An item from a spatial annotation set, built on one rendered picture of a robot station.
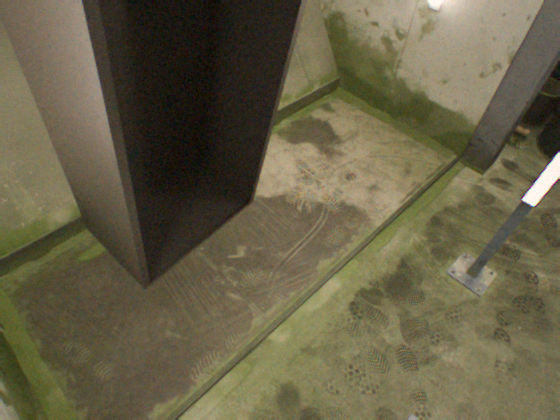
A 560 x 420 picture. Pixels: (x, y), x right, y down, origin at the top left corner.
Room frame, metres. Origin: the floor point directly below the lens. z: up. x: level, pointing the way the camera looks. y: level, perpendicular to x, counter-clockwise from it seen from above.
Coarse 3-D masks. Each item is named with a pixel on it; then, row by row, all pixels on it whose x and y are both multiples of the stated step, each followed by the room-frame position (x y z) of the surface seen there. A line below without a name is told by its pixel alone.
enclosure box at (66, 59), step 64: (0, 0) 0.77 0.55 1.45; (64, 0) 0.60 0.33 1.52; (128, 0) 1.05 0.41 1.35; (192, 0) 1.23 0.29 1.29; (256, 0) 1.16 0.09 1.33; (64, 64) 0.65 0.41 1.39; (128, 64) 1.05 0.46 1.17; (192, 64) 1.26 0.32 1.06; (256, 64) 1.16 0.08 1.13; (64, 128) 0.75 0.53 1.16; (128, 128) 1.05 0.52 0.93; (192, 128) 1.31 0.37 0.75; (256, 128) 1.16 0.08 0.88; (128, 192) 0.63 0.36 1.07; (192, 192) 1.17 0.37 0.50; (128, 256) 0.71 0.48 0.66
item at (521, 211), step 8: (520, 208) 1.14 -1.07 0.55; (528, 208) 1.13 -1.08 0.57; (512, 216) 1.15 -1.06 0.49; (520, 216) 1.13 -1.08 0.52; (504, 224) 1.15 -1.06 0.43; (512, 224) 1.13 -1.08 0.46; (504, 232) 1.14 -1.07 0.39; (496, 240) 1.14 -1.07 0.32; (504, 240) 1.12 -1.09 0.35; (488, 248) 1.14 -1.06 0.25; (496, 248) 1.12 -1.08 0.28; (480, 256) 1.15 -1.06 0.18; (488, 256) 1.13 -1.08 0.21; (472, 264) 1.15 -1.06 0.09; (480, 264) 1.13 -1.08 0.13; (472, 272) 1.14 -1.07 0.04
